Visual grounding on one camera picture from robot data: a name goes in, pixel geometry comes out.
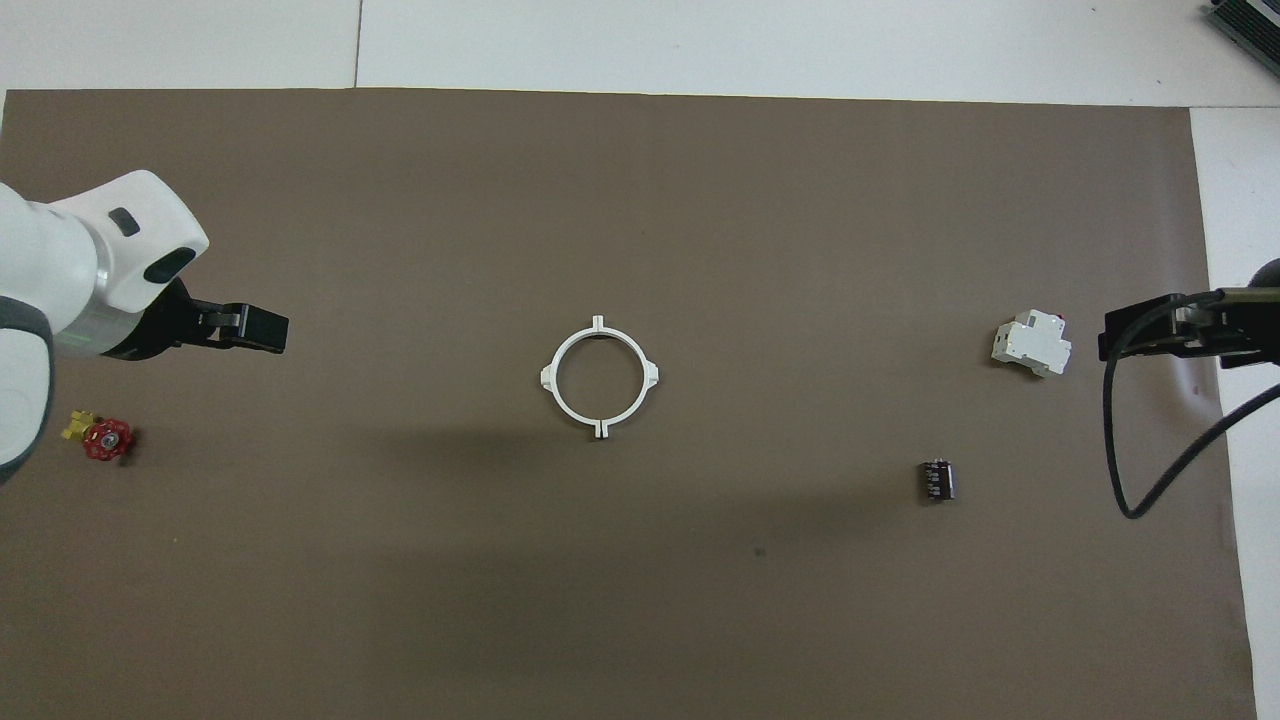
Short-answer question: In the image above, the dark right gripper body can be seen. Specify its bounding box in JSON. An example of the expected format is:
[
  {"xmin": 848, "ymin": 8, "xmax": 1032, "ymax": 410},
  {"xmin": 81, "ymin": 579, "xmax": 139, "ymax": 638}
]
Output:
[{"xmin": 1196, "ymin": 286, "xmax": 1280, "ymax": 370}]

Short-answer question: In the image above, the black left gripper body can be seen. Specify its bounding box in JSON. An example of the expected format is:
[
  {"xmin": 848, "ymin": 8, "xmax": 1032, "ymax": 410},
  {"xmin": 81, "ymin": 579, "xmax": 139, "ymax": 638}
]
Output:
[{"xmin": 100, "ymin": 277, "xmax": 223, "ymax": 362}]

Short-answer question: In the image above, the white half pipe clamp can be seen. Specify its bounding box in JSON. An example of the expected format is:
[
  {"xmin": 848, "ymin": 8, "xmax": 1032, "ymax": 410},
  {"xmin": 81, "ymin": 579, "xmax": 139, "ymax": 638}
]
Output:
[
  {"xmin": 539, "ymin": 315, "xmax": 601, "ymax": 442},
  {"xmin": 596, "ymin": 315, "xmax": 662, "ymax": 442}
]

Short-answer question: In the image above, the white circuit breaker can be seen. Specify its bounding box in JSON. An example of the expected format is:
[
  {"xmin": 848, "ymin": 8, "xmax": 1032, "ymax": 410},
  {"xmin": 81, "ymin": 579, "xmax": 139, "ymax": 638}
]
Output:
[{"xmin": 990, "ymin": 309, "xmax": 1073, "ymax": 379}]

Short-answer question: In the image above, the red handwheel yellow valve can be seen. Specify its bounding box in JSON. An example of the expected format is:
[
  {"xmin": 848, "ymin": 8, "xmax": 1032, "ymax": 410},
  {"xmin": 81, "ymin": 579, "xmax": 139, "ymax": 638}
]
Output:
[{"xmin": 60, "ymin": 408, "xmax": 137, "ymax": 464}]

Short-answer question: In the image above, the dark grey finned device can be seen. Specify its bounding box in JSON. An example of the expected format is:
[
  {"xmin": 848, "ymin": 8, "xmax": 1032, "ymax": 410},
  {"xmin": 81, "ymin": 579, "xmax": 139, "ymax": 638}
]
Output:
[{"xmin": 1204, "ymin": 0, "xmax": 1280, "ymax": 73}]

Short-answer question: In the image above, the brown table mat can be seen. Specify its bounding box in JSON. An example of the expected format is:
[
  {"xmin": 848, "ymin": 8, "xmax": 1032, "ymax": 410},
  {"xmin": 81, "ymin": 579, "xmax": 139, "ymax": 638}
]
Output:
[{"xmin": 0, "ymin": 88, "xmax": 1259, "ymax": 720}]

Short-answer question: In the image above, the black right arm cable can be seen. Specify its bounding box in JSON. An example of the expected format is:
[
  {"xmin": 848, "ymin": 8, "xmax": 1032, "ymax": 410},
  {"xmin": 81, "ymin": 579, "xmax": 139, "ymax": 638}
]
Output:
[{"xmin": 1101, "ymin": 291, "xmax": 1280, "ymax": 520}]

